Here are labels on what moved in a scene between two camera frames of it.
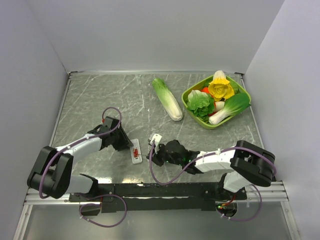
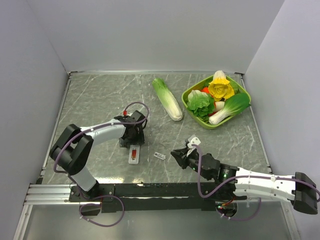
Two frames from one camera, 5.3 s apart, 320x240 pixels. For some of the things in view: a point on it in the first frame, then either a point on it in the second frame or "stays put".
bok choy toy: (233, 105) stays put
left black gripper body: (116, 141) → (137, 138)
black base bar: (150, 197) stays put
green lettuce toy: (201, 104) stays put
